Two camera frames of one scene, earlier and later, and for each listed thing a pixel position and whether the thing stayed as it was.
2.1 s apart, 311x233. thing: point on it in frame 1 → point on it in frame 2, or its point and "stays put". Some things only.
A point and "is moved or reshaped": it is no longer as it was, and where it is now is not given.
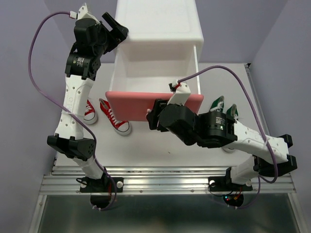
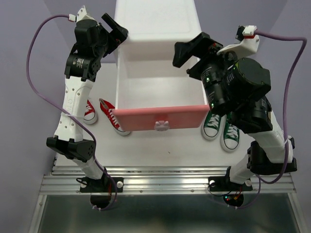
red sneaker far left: x=90 y=116 stays put
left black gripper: x=119 y=30 stays put
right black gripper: x=152 y=117 → x=197 y=47
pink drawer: x=134 y=106 is moved or reshaped
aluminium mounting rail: x=163 y=180 stays put
